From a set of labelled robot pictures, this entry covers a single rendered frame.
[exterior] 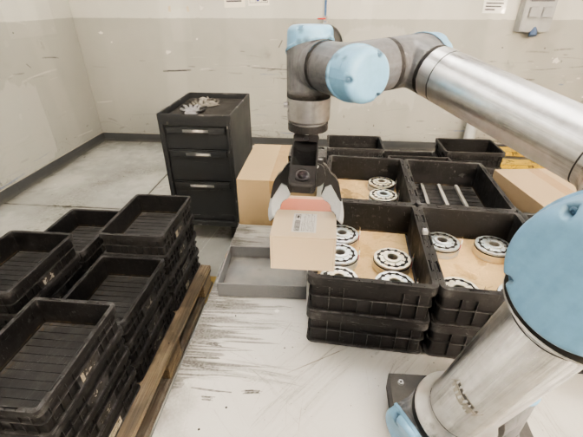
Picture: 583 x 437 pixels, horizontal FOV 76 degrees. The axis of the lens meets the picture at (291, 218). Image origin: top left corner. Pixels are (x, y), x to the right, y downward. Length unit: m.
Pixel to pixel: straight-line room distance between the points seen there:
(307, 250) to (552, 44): 4.24
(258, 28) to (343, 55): 3.74
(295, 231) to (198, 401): 0.48
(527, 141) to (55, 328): 1.49
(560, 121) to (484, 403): 0.32
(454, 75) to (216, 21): 3.89
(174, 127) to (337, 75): 1.96
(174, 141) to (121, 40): 2.43
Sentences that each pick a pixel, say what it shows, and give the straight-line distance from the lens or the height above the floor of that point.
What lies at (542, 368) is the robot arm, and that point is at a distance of 0.44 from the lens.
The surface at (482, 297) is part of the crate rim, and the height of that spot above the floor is 0.92.
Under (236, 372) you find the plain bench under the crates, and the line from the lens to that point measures 0.99.
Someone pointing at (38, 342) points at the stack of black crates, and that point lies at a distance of 1.57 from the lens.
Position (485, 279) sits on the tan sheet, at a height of 0.83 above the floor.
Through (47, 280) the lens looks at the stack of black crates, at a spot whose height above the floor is 0.51.
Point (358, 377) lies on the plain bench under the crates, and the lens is 0.99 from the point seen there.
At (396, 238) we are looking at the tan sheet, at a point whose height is 0.83.
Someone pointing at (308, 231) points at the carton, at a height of 1.12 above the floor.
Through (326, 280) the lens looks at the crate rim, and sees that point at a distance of 0.88.
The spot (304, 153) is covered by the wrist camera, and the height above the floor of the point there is 1.26.
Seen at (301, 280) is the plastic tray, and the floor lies 0.70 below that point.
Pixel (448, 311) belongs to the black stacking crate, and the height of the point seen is 0.86.
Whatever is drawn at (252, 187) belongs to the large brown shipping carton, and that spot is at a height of 0.87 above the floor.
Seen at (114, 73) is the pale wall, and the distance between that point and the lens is 4.86.
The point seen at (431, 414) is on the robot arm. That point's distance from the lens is 0.61.
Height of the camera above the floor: 1.48
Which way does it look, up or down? 30 degrees down
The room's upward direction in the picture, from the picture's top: straight up
